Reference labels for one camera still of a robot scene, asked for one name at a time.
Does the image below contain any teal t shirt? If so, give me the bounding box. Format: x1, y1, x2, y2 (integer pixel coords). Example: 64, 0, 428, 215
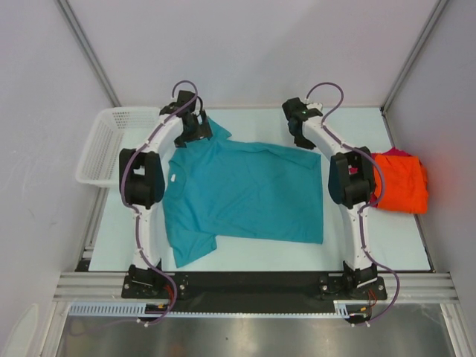
162, 121, 324, 268

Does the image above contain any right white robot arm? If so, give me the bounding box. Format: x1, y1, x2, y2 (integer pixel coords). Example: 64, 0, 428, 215
282, 97, 377, 298

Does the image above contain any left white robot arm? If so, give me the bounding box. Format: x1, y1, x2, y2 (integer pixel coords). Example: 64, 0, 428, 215
119, 90, 213, 298

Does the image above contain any white plastic basket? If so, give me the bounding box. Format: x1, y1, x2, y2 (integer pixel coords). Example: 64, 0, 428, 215
75, 106, 159, 188

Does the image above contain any magenta folded t shirt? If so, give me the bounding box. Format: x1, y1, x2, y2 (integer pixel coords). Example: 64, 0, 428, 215
371, 148, 411, 211

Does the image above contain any orange folded t shirt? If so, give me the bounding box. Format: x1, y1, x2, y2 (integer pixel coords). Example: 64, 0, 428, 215
373, 153, 429, 214

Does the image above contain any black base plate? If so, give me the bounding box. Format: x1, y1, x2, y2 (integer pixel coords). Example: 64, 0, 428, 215
121, 268, 387, 314

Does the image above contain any white slotted cable duct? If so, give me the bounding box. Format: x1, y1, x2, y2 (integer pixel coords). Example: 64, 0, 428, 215
69, 302, 370, 318

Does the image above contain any aluminium frame rail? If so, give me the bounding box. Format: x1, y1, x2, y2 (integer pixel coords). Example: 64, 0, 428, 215
53, 272, 459, 303

